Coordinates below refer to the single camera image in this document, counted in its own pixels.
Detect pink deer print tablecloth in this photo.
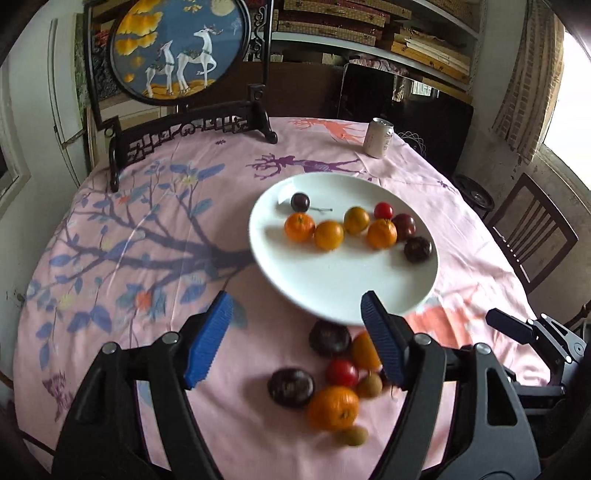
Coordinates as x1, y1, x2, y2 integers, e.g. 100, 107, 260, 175
14, 118, 549, 479

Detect dark round stool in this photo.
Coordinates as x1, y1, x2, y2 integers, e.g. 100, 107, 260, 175
452, 174, 495, 220

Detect dark fruit near plate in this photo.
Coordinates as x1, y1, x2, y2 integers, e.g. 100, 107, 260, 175
308, 320, 352, 359

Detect dark cherry with stem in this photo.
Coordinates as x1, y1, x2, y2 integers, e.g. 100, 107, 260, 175
276, 192, 332, 214

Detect pink beverage can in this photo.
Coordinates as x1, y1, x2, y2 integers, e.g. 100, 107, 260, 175
363, 118, 394, 158

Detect large orange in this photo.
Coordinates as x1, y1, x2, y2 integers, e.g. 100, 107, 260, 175
366, 219, 398, 250

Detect large mandarin with stem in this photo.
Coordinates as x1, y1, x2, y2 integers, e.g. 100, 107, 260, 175
307, 386, 360, 432

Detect red tomato in pile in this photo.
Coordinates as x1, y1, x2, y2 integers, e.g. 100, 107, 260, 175
325, 359, 359, 388

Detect orange near plate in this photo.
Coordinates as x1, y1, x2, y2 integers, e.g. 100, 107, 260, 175
351, 331, 382, 372

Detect yellow orange round fruit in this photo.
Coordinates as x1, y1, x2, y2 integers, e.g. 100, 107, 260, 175
314, 220, 345, 251

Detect small red cherry tomato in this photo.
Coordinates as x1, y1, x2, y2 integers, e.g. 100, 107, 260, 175
374, 202, 394, 220

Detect small mandarin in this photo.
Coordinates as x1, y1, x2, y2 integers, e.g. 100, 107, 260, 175
283, 212, 315, 243

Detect small yellow orange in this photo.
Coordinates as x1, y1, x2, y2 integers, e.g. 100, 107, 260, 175
342, 206, 370, 235

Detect white oval plate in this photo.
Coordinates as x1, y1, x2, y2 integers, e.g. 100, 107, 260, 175
249, 172, 439, 326

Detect small tan longan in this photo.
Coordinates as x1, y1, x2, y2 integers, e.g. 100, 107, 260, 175
356, 372, 384, 399
335, 425, 369, 447

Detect dark purple plum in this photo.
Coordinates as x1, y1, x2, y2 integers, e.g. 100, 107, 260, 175
392, 213, 417, 242

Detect round deer painting screen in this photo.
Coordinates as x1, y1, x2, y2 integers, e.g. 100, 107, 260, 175
83, 1, 277, 192

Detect dark plum behind mandarin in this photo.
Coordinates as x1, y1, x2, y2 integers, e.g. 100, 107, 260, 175
267, 368, 315, 409

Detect dark wooden chair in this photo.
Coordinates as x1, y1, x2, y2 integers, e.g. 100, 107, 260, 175
487, 173, 579, 294

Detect small tan longan back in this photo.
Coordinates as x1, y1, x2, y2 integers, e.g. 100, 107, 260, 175
356, 372, 384, 399

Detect dark purple mangosteen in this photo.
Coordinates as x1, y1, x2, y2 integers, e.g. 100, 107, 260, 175
404, 236, 433, 264

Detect small tan longan front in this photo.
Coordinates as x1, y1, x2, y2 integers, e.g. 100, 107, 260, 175
335, 425, 369, 447

